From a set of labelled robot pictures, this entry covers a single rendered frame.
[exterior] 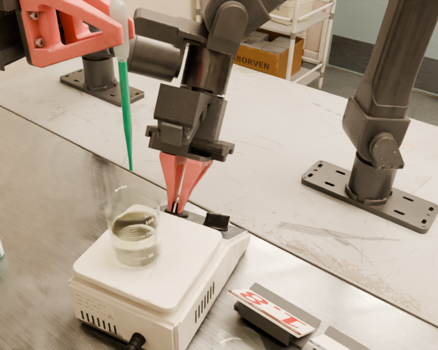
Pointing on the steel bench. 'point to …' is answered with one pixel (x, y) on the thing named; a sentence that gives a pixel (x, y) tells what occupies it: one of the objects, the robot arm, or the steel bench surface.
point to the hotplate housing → (107, 311)
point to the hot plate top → (185, 274)
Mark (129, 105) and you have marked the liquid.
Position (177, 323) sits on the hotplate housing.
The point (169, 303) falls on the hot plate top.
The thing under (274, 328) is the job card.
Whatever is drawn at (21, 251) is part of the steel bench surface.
